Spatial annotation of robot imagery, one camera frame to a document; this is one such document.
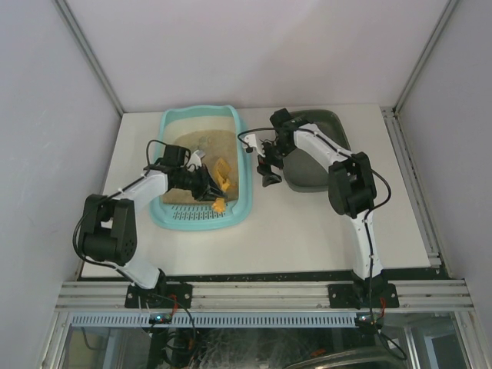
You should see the dark grey plastic tub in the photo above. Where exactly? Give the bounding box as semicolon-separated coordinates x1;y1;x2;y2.
283;109;351;193

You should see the orange litter scoop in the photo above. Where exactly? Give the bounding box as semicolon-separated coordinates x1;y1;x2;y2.
212;158;231;214

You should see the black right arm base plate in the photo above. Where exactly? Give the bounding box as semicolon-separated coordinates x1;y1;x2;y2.
327;283;400;309

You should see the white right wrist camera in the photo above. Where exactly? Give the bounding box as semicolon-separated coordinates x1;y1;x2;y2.
242;133;264;156

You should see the beige cat litter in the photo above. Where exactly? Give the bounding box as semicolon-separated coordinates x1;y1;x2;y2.
168;130;239;202

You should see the light blue litter box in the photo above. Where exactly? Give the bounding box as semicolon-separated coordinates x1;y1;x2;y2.
149;105;253;231

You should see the black camera cable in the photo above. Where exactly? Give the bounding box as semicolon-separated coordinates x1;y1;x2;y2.
236;128;408;362
71;138;172;266

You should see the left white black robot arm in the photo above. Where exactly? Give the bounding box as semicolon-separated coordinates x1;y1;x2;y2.
72;139;226;294

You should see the black left camera cable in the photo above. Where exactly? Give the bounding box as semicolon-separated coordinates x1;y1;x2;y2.
71;138;172;266

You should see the light blue cable duct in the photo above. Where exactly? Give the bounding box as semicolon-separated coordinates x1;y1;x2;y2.
71;311;357;328

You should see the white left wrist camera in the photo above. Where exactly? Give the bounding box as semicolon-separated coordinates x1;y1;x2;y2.
188;150;205;168

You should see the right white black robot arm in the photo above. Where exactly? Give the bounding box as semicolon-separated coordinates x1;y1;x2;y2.
238;108;384;294

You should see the black right camera cable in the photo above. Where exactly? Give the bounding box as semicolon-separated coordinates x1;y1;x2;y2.
236;128;408;362

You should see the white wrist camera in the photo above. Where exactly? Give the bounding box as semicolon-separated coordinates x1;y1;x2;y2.
242;133;264;156
188;150;205;168

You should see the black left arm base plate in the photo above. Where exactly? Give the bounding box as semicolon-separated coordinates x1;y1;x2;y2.
124;283;193;309

